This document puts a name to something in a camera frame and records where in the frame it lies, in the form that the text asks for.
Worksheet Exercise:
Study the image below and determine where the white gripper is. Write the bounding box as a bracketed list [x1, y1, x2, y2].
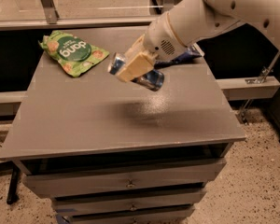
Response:
[116, 12, 187, 82]

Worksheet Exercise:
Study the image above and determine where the blue silver redbull can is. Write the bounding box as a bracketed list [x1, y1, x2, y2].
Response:
[107, 53, 164, 91]

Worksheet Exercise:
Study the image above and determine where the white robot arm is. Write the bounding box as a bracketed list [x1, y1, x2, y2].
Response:
[116, 0, 280, 82]

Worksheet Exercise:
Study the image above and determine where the dark blue chip bag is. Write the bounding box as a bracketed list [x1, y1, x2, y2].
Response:
[155, 44, 204, 69]

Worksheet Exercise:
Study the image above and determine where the green dang snack bag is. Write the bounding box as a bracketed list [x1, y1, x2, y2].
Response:
[39, 30, 109, 77]

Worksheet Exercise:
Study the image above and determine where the grey drawer cabinet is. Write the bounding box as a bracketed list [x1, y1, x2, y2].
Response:
[0, 23, 247, 224]

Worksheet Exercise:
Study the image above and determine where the middle grey drawer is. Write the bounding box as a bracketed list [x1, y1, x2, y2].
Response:
[52, 189, 206, 216]

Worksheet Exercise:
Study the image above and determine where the grey drawer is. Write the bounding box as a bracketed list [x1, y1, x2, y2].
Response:
[23, 158, 226, 198]
[56, 205, 194, 224]
[52, 189, 206, 216]

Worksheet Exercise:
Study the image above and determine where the top grey drawer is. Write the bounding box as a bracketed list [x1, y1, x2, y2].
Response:
[23, 158, 226, 198]

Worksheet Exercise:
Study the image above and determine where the bottom grey drawer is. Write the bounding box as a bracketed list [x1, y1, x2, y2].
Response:
[56, 205, 194, 224]

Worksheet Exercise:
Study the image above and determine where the black metal stand leg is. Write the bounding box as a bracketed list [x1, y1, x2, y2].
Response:
[7, 166, 21, 205]

